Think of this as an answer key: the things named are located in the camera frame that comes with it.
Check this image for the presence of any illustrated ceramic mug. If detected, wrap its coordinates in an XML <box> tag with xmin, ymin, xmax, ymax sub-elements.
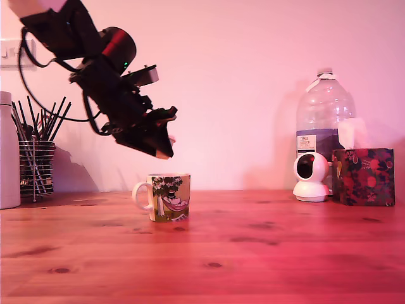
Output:
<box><xmin>131</xmin><ymin>172</ymin><xmax>192</xmax><ymax>223</ymax></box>

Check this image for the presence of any black cable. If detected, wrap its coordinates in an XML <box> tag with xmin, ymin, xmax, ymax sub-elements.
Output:
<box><xmin>18</xmin><ymin>27</ymin><xmax>103</xmax><ymax>123</ymax></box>
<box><xmin>23</xmin><ymin>30</ymin><xmax>80</xmax><ymax>72</ymax></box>
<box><xmin>83</xmin><ymin>94</ymin><xmax>111</xmax><ymax>136</ymax></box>

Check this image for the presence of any large clear water bottle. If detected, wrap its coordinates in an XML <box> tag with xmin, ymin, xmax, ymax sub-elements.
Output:
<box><xmin>296</xmin><ymin>67</ymin><xmax>358</xmax><ymax>196</ymax></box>

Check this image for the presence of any floral tissue box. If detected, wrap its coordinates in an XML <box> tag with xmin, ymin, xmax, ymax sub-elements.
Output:
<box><xmin>331</xmin><ymin>148</ymin><xmax>396</xmax><ymax>208</ymax></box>

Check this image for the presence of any wire basket holder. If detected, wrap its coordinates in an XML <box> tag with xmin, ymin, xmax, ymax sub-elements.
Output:
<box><xmin>18</xmin><ymin>134</ymin><xmax>56</xmax><ymax>203</ymax></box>

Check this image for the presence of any white wall light switch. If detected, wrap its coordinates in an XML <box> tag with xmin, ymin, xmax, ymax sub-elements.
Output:
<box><xmin>0</xmin><ymin>39</ymin><xmax>36</xmax><ymax>70</ymax></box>

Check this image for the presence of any white bottle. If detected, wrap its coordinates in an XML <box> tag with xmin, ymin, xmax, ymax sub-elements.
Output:
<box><xmin>0</xmin><ymin>91</ymin><xmax>22</xmax><ymax>210</ymax></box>

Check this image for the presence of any white tissue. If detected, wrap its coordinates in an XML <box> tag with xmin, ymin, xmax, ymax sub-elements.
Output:
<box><xmin>337</xmin><ymin>118</ymin><xmax>368</xmax><ymax>150</ymax></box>

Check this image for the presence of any black drinking straw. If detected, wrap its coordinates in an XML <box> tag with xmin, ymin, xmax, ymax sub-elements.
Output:
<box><xmin>11</xmin><ymin>101</ymin><xmax>26</xmax><ymax>142</ymax></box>
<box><xmin>42</xmin><ymin>101</ymin><xmax>57</xmax><ymax>140</ymax></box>
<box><xmin>26</xmin><ymin>95</ymin><xmax>42</xmax><ymax>142</ymax></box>
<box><xmin>17</xmin><ymin>100</ymin><xmax>34</xmax><ymax>142</ymax></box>
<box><xmin>49</xmin><ymin>101</ymin><xmax>72</xmax><ymax>143</ymax></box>
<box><xmin>46</xmin><ymin>96</ymin><xmax>67</xmax><ymax>142</ymax></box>

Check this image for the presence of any small white round camera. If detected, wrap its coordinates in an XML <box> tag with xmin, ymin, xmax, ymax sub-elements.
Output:
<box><xmin>292</xmin><ymin>151</ymin><xmax>330</xmax><ymax>203</ymax></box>

